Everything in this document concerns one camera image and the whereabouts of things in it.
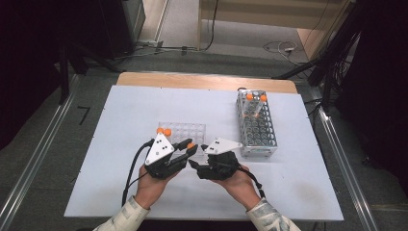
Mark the person's left hand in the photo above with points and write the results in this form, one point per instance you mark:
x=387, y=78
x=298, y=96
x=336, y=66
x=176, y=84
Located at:
x=149, y=189

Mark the grey power strip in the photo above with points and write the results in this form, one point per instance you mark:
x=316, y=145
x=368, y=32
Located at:
x=150, y=42

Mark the metal test tube rack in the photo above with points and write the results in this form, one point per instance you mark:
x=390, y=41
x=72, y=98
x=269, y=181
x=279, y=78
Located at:
x=260, y=134

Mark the black metal stand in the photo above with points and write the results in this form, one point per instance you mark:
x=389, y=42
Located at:
x=333, y=54

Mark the clear plastic tube rack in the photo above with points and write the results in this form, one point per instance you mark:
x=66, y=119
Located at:
x=192, y=131

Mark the person's right hand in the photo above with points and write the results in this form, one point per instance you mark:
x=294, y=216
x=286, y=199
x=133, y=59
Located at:
x=242, y=186

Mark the black equipment cabinet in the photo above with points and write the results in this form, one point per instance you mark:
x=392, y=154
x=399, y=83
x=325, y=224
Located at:
x=122, y=25

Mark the black tripod stand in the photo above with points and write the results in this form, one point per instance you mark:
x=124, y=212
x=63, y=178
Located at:
x=64, y=80

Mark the metal floor rail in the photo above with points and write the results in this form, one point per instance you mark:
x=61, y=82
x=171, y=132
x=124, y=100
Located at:
x=344, y=166
x=43, y=144

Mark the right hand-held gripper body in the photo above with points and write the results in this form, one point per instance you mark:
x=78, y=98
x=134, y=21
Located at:
x=221, y=163

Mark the orange-capped clear test tube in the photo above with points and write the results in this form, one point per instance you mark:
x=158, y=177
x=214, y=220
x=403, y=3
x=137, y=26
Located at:
x=249, y=96
x=191, y=145
x=263, y=98
x=159, y=130
x=167, y=132

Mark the wooden cabinet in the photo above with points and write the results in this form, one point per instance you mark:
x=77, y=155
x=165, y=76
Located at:
x=256, y=12

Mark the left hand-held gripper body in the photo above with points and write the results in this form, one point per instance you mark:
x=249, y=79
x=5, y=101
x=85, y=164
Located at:
x=159, y=150

